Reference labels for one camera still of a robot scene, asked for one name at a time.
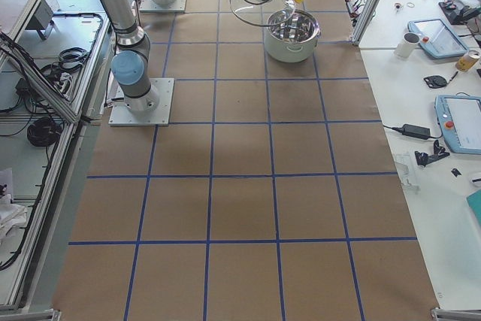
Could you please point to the glass pot lid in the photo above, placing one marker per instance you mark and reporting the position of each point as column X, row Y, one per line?
column 263, row 13

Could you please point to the pale green steel pot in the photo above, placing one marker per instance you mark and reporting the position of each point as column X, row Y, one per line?
column 293, row 39

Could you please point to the white mug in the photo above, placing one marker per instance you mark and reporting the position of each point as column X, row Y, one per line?
column 407, row 45

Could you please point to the blue teach pendant far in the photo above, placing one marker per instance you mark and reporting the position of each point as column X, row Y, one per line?
column 442, row 41

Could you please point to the blue teach pendant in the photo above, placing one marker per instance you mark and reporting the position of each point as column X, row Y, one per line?
column 442, row 41
column 459, row 120

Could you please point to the black power adapter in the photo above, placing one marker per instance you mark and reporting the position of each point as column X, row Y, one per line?
column 413, row 131

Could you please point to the blue teach pendant near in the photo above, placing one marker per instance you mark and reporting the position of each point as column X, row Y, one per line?
column 459, row 120

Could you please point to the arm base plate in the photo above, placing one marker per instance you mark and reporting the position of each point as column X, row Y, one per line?
column 163, row 6
column 152, row 109

